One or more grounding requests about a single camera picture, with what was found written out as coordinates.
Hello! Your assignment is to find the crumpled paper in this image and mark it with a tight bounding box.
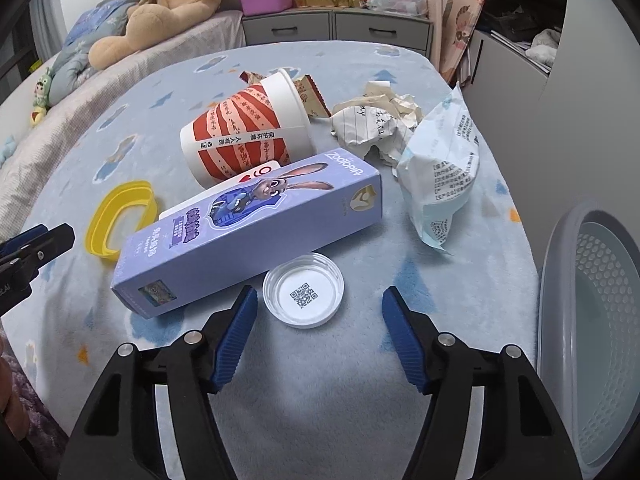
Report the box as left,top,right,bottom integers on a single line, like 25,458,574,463
330,80,426,167

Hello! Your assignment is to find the green doll plush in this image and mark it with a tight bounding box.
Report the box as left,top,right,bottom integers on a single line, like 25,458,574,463
30,67,53,126

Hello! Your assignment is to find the purple cartoon carton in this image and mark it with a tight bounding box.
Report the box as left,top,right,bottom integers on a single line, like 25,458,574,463
111,149,384,320

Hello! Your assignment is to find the grey drawer cabinet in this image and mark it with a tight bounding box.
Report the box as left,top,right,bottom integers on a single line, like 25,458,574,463
241,5,435,58

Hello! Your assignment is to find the grey bed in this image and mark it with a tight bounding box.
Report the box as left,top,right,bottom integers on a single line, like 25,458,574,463
0,0,261,241

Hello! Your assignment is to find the floral printed board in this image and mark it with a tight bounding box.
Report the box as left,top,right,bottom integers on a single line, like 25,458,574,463
440,0,487,88

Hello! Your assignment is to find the beige teddy bear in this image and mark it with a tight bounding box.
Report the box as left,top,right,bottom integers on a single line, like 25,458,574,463
89,0,226,70

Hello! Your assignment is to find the white plastic lid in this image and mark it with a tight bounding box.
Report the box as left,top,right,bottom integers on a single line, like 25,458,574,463
262,253,346,330

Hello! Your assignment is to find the light blue printed mat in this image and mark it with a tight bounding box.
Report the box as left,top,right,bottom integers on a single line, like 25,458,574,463
37,40,541,480

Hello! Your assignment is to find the playing card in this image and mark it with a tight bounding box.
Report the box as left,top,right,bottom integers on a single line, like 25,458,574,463
159,160,282,221

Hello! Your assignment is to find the white cloth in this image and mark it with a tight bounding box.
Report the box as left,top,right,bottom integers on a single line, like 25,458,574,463
525,27,561,68

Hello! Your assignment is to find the light blue plastic wrapper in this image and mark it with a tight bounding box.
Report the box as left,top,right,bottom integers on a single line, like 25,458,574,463
395,81,483,251

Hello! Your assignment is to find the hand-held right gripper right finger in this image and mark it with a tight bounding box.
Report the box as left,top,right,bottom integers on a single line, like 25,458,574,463
381,285,586,480

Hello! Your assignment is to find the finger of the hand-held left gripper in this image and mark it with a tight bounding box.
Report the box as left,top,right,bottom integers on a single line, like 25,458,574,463
0,227,48,252
0,223,76,273

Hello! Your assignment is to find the blue printed quilt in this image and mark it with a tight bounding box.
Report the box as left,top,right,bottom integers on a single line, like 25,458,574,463
50,0,136,106

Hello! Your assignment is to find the red striped paper cup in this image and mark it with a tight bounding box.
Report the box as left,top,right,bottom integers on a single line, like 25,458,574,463
180,68,317,186

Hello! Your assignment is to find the dark bag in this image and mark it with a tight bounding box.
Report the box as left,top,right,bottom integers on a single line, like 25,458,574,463
477,7,543,43

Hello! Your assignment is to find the dark patterned cloth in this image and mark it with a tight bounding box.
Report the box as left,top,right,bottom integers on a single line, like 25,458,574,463
0,330,56,480

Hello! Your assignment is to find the yellow plastic ring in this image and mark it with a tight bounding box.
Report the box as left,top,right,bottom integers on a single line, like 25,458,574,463
85,180,163,262

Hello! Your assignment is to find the white cabinet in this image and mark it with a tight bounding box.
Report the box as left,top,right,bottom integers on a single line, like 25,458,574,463
457,0,571,126

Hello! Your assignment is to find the red beige snack wrapper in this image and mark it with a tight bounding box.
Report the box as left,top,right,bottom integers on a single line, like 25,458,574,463
240,71,333,120

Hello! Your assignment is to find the pink board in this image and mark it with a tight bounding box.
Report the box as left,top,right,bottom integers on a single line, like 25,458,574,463
419,0,443,68

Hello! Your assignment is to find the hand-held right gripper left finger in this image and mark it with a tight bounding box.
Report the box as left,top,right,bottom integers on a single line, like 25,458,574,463
57,285,258,480

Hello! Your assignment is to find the grey perforated plastic basket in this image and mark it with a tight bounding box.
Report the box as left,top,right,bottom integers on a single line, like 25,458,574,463
537,200,640,480

